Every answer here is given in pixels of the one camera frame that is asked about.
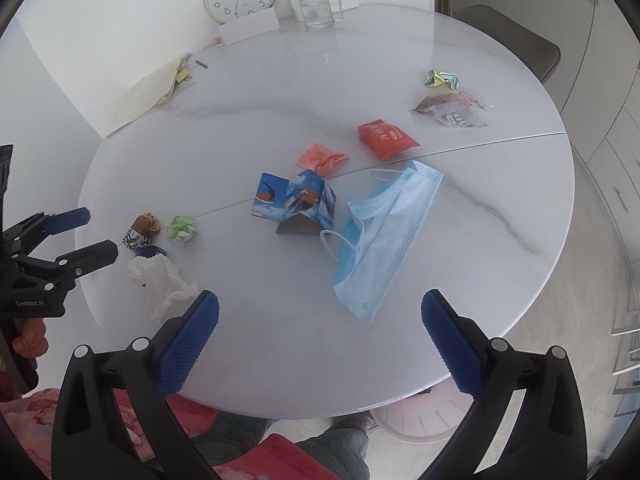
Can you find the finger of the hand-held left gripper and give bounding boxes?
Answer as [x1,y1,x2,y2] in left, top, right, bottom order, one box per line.
[15,240,119,291]
[6,207,92,257]

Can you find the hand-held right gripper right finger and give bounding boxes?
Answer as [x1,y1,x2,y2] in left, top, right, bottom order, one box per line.
[421,289,588,480]

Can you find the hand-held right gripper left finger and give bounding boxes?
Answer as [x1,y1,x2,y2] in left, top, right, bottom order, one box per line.
[51,290,221,480]

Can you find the brown candy wrapper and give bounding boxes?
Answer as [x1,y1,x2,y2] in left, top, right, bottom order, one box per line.
[122,212,161,251]

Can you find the blue face mask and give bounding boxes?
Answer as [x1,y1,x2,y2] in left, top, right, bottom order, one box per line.
[320,160,445,325]

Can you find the person's left hand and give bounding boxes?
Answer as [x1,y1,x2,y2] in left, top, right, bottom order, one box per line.
[11,317,49,361]

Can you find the crumpled white tissue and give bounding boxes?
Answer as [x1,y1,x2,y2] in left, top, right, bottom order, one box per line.
[126,253,199,320]

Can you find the pink round bin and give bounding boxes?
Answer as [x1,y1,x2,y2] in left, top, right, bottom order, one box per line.
[370,377,476,445]

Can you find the crumpled green paper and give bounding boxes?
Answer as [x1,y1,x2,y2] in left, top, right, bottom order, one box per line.
[166,215,199,247]

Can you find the red floral cloth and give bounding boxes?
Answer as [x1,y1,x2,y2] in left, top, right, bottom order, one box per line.
[0,385,346,480]

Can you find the person's grey quilted trousers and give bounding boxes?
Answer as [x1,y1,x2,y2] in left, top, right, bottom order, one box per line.
[190,412,371,480]

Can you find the cream paper sheets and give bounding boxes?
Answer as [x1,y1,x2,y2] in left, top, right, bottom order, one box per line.
[105,52,192,138]

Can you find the blue printed carton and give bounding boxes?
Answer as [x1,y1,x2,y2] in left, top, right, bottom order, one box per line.
[250,169,337,237]

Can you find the orange snack packet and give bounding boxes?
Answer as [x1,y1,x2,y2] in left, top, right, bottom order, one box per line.
[357,119,420,160]

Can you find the crumpled pink paper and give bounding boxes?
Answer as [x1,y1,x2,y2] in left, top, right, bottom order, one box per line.
[296,142,349,177]

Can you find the clear plastic wrapper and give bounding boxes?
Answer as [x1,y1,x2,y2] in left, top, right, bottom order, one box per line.
[410,91,493,130]

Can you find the white card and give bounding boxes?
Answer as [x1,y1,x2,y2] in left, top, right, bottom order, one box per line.
[220,8,280,47]

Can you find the crumpled multicoloured paper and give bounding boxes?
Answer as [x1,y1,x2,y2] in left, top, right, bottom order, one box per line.
[424,69,461,92]

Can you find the dark grey chair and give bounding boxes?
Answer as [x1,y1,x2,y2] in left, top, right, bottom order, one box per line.
[452,4,562,86]

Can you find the clear glass cup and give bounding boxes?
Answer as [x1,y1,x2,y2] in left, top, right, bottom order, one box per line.
[298,0,343,31]

